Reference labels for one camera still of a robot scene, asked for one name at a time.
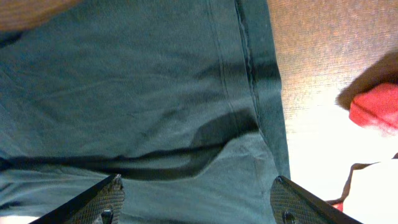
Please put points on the dark green t-shirt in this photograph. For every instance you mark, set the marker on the dark green t-shirt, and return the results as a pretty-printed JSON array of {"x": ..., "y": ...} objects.
[{"x": 181, "y": 98}]

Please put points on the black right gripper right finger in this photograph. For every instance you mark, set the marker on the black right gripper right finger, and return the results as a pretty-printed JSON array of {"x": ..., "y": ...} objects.
[{"x": 292, "y": 204}]

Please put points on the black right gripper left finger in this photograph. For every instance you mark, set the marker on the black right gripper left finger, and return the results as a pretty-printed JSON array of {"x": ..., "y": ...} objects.
[{"x": 100, "y": 204}]

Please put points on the white shirt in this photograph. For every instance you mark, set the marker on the white shirt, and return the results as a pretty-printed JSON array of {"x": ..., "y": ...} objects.
[{"x": 370, "y": 193}]

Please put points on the red shirt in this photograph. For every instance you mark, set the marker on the red shirt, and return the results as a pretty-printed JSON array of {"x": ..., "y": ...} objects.
[{"x": 376, "y": 109}]

